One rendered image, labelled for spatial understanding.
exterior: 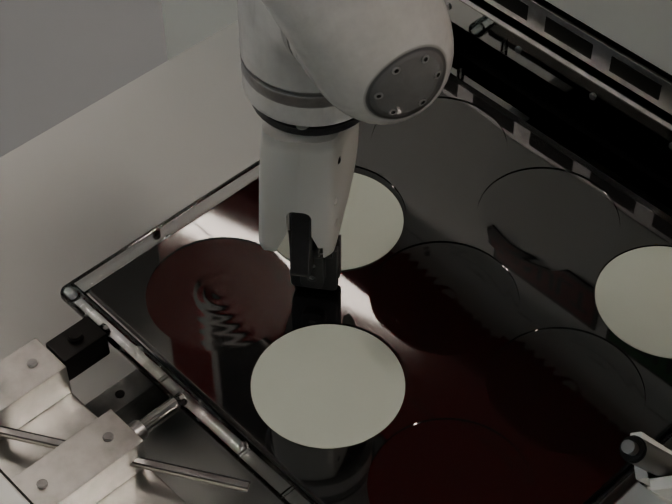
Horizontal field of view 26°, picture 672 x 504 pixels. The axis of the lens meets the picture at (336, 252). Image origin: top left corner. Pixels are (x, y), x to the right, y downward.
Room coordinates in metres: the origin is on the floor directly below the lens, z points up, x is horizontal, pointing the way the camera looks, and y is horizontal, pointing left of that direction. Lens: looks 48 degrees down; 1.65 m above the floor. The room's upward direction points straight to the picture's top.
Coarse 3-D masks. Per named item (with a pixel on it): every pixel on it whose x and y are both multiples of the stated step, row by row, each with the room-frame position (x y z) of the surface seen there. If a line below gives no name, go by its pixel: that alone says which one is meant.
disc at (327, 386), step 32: (288, 352) 0.60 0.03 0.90; (320, 352) 0.60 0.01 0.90; (352, 352) 0.60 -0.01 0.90; (384, 352) 0.60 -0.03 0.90; (256, 384) 0.57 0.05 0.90; (288, 384) 0.57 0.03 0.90; (320, 384) 0.57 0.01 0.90; (352, 384) 0.57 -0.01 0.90; (384, 384) 0.57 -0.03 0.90; (288, 416) 0.54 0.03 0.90; (320, 416) 0.54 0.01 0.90; (352, 416) 0.54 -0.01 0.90; (384, 416) 0.54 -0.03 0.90
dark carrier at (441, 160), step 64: (384, 128) 0.81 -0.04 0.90; (448, 128) 0.81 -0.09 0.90; (512, 128) 0.81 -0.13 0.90; (256, 192) 0.74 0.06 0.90; (448, 192) 0.74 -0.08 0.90; (512, 192) 0.74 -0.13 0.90; (576, 192) 0.74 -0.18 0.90; (192, 256) 0.68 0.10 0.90; (256, 256) 0.68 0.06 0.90; (384, 256) 0.68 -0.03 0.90; (448, 256) 0.68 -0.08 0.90; (512, 256) 0.68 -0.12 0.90; (576, 256) 0.68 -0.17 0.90; (128, 320) 0.62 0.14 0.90; (192, 320) 0.62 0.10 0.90; (256, 320) 0.62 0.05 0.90; (320, 320) 0.62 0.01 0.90; (384, 320) 0.62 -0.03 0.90; (448, 320) 0.62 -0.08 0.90; (512, 320) 0.62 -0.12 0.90; (576, 320) 0.62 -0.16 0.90; (192, 384) 0.57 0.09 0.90; (448, 384) 0.57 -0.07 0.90; (512, 384) 0.57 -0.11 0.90; (576, 384) 0.57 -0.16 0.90; (640, 384) 0.57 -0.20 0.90; (320, 448) 0.52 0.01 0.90; (384, 448) 0.52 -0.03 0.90; (448, 448) 0.52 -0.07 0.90; (512, 448) 0.52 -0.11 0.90; (576, 448) 0.52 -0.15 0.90
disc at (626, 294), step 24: (624, 264) 0.67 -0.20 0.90; (648, 264) 0.67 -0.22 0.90; (600, 288) 0.65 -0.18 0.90; (624, 288) 0.65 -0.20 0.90; (648, 288) 0.65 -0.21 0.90; (600, 312) 0.63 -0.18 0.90; (624, 312) 0.63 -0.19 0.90; (648, 312) 0.63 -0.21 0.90; (624, 336) 0.61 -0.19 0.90; (648, 336) 0.61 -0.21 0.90
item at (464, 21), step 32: (448, 0) 0.92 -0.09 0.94; (480, 0) 0.91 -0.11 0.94; (480, 32) 0.90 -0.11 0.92; (512, 32) 0.87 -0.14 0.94; (544, 64) 0.85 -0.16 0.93; (576, 64) 0.84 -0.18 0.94; (512, 96) 0.88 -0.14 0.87; (576, 96) 0.83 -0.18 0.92; (608, 96) 0.81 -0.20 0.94; (640, 96) 0.80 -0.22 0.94; (544, 128) 0.84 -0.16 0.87; (640, 128) 0.78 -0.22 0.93; (608, 160) 0.81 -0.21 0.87; (640, 192) 0.77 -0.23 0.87
